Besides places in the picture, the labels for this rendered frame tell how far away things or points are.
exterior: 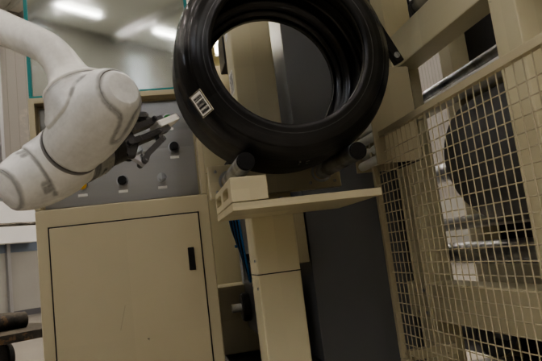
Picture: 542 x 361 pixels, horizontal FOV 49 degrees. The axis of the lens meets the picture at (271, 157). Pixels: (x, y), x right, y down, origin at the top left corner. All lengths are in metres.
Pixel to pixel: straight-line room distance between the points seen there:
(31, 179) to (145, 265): 1.03
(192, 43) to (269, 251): 0.66
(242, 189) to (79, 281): 0.78
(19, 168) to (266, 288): 0.95
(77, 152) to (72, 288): 1.09
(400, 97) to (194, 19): 0.72
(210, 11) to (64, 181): 0.65
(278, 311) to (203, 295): 0.32
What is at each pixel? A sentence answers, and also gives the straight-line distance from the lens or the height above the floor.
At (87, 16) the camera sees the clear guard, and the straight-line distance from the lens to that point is 2.19.
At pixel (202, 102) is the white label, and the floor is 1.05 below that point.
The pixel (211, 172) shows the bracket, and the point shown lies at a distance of 1.73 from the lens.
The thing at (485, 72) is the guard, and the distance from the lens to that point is 1.29.
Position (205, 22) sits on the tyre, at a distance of 1.46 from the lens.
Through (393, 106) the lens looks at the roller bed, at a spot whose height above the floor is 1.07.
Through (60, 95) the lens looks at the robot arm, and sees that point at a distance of 0.93.
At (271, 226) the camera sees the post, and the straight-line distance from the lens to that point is 1.76.
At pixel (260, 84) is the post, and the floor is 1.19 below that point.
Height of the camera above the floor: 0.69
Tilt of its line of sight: 9 degrees up
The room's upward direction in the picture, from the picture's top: 7 degrees counter-clockwise
